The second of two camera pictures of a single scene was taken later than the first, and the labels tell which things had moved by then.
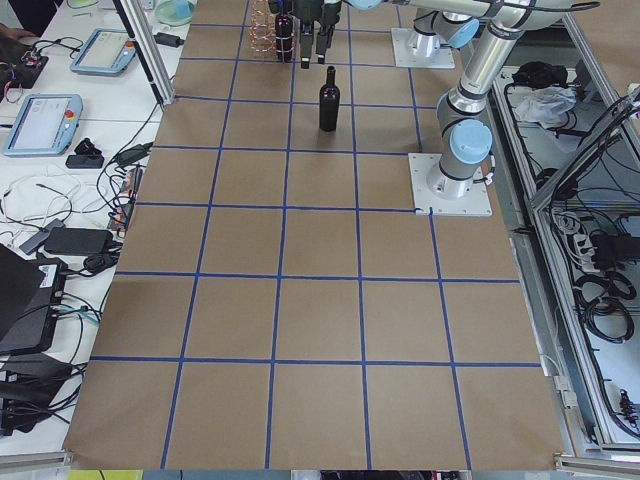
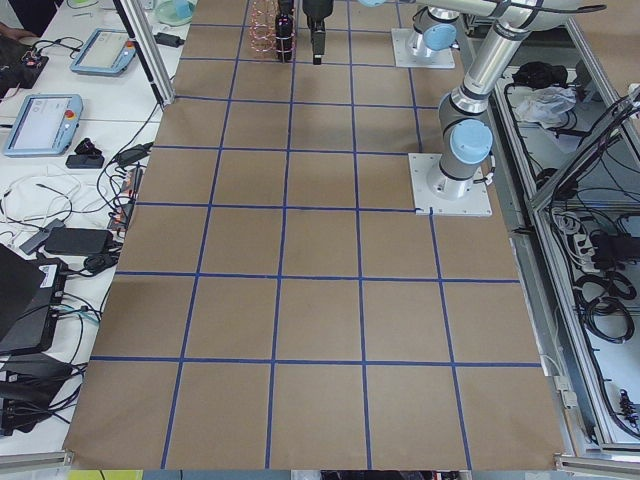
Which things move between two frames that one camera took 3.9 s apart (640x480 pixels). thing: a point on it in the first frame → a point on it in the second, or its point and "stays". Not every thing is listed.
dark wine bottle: [329, 103] → [285, 7]
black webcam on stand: [86, 156] stays
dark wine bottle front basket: [284, 37] stays
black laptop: [32, 293] stays
